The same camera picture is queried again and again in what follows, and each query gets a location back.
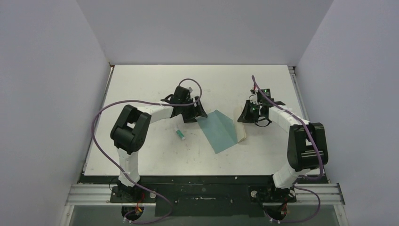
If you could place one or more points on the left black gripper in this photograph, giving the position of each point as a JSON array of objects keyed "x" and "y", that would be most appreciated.
[{"x": 196, "y": 111}]

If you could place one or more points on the green glue stick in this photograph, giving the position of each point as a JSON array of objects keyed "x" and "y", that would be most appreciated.
[{"x": 180, "y": 134}]

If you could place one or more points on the right side aluminium rail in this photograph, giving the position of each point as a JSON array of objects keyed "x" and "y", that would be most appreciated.
[{"x": 303, "y": 109}]

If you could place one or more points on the aluminium frame rail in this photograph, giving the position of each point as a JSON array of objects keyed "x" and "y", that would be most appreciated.
[{"x": 100, "y": 195}]

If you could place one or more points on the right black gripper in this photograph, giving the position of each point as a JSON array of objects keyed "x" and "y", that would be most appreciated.
[{"x": 245, "y": 117}]

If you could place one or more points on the tan paper letter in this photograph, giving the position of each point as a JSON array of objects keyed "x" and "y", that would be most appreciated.
[{"x": 239, "y": 127}]

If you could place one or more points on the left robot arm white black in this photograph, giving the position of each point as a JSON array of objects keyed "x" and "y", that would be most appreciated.
[{"x": 130, "y": 130}]

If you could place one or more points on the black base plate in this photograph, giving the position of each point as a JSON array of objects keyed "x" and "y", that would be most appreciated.
[{"x": 200, "y": 196}]

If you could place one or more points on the teal envelope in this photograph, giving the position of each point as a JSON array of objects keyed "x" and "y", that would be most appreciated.
[{"x": 219, "y": 130}]

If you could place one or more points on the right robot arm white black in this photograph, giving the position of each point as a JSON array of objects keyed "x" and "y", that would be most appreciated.
[{"x": 306, "y": 147}]

